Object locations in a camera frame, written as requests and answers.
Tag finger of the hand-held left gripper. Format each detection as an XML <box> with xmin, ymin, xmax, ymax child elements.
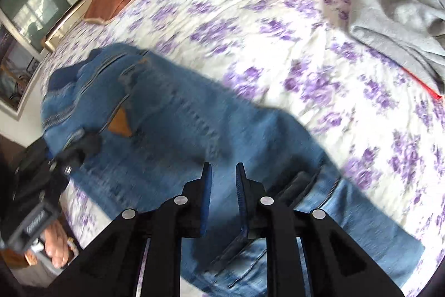
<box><xmin>51</xmin><ymin>133</ymin><xmax>103</xmax><ymax>176</ymax></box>

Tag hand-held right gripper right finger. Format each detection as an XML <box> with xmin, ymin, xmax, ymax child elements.
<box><xmin>235</xmin><ymin>162</ymin><xmax>406</xmax><ymax>297</ymax></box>

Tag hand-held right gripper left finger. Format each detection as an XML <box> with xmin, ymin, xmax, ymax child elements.
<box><xmin>49</xmin><ymin>162</ymin><xmax>213</xmax><ymax>297</ymax></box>

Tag blue denim jeans pants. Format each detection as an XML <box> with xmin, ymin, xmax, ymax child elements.
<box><xmin>40</xmin><ymin>43</ymin><xmax>426</xmax><ymax>297</ymax></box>

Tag person's left hand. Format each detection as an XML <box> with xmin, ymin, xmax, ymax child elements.
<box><xmin>43</xmin><ymin>221</ymin><xmax>80</xmax><ymax>269</ymax></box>

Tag framed glass pane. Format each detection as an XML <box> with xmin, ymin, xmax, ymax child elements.
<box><xmin>0</xmin><ymin>0</ymin><xmax>74</xmax><ymax>55</ymax></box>

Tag purple floral bed sheet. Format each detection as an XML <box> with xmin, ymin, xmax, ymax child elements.
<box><xmin>40</xmin><ymin>0</ymin><xmax>445</xmax><ymax>297</ymax></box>

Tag red cloth item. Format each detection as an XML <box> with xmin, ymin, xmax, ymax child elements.
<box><xmin>400</xmin><ymin>67</ymin><xmax>445</xmax><ymax>100</ymax></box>

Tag grey garment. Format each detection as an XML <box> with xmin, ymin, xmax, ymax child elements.
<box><xmin>348</xmin><ymin>0</ymin><xmax>445</xmax><ymax>90</ymax></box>

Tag gold metal frame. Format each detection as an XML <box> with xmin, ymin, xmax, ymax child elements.
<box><xmin>41</xmin><ymin>0</ymin><xmax>102</xmax><ymax>51</ymax></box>

